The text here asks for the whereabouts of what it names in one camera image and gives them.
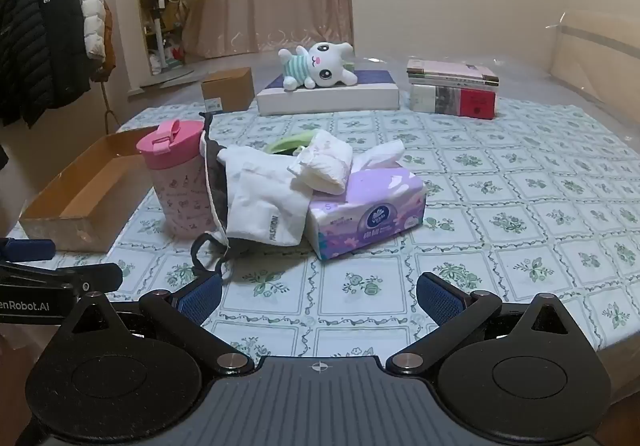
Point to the purple tissue pack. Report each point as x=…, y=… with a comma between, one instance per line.
x=370, y=211

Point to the small green box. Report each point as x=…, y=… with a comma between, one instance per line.
x=351, y=71

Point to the plastic covered mattress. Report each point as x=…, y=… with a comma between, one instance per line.
x=525, y=76

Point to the light green cloth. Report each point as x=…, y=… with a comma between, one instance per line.
x=285, y=145

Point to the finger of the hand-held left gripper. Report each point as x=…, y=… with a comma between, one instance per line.
x=95, y=278
x=27, y=249

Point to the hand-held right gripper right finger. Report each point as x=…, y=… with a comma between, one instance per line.
x=440, y=298

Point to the thin pale book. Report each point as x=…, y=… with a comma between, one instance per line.
x=450, y=81

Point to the pink lidded cup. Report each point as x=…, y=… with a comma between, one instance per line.
x=175, y=196

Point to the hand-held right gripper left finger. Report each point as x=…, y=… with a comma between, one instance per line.
x=200, y=298

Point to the pink cover book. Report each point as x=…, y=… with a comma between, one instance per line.
x=450, y=66

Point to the white puffer jacket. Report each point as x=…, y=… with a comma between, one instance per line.
x=92, y=11

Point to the cardboard tray box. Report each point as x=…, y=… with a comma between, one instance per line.
x=75, y=206

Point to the plastic wrapped wooden headboard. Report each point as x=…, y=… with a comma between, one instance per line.
x=595, y=46

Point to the white bunny plush toy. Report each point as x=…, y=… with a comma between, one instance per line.
x=325, y=66

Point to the white fabric pouch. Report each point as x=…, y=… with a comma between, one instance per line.
x=260, y=206

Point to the gold metal clothes rack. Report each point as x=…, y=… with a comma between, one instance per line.
x=107, y=113

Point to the brown jacket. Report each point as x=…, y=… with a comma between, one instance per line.
x=110, y=36

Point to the brown cardboard box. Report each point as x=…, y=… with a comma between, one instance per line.
x=230, y=86

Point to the white socks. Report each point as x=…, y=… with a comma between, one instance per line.
x=325, y=166

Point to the flat white box blue top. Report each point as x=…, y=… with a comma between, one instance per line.
x=325, y=101

